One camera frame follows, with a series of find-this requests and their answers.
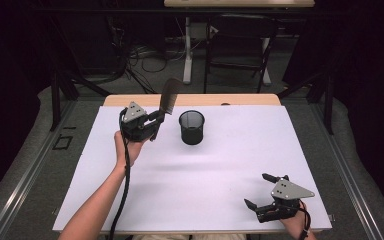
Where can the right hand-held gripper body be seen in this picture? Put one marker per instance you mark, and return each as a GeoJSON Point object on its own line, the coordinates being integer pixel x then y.
{"type": "Point", "coordinates": [285, 200]}

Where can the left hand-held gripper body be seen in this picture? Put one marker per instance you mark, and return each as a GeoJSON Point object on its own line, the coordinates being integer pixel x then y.
{"type": "Point", "coordinates": [135, 128]}

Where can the black mesh pen holder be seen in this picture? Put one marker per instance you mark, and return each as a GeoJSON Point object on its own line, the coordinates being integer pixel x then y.
{"type": "Point", "coordinates": [192, 131]}

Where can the person's left hand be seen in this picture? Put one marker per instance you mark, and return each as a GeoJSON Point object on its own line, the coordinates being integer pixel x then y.
{"type": "Point", "coordinates": [131, 151]}

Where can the person's right hand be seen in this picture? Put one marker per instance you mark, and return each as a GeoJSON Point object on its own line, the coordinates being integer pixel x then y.
{"type": "Point", "coordinates": [295, 225]}

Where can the white table cover sheet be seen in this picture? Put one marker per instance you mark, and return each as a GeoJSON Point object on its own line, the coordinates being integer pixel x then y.
{"type": "Point", "coordinates": [196, 186]}

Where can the white metal desk leg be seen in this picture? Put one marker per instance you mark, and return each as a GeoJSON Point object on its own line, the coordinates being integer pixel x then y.
{"type": "Point", "coordinates": [266, 63]}
{"type": "Point", "coordinates": [187, 50]}

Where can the black metal stand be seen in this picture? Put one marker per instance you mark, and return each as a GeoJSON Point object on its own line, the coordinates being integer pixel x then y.
{"type": "Point", "coordinates": [61, 90]}
{"type": "Point", "coordinates": [326, 96]}

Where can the black folding chair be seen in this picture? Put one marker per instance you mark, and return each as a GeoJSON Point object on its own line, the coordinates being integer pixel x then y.
{"type": "Point", "coordinates": [240, 50]}

